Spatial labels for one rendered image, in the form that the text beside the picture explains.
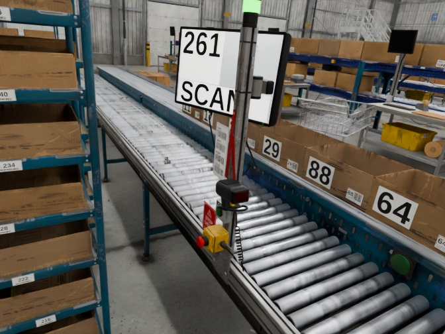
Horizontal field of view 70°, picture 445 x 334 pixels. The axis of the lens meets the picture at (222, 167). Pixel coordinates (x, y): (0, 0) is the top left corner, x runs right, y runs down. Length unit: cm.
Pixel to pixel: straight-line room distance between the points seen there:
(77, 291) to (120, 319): 73
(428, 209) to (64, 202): 124
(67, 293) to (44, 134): 61
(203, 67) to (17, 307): 109
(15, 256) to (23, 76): 58
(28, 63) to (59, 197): 42
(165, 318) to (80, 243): 94
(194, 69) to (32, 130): 61
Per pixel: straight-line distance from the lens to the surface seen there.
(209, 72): 126
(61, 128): 111
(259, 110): 112
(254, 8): 100
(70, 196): 117
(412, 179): 168
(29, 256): 128
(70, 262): 129
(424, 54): 652
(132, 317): 209
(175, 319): 206
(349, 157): 185
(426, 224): 135
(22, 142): 111
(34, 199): 117
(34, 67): 106
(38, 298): 140
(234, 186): 100
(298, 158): 170
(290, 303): 114
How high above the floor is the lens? 151
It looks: 21 degrees down
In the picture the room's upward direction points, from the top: 5 degrees clockwise
